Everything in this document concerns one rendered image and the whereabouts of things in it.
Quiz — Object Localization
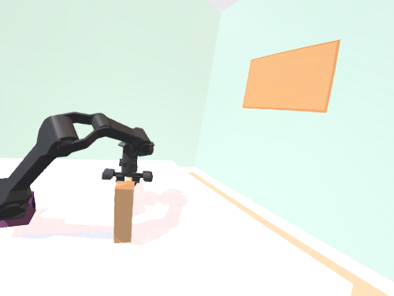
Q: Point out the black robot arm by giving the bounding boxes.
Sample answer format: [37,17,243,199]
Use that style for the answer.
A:
[0,112,155,220]

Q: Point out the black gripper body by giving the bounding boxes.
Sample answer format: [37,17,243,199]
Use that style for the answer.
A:
[101,158,153,182]

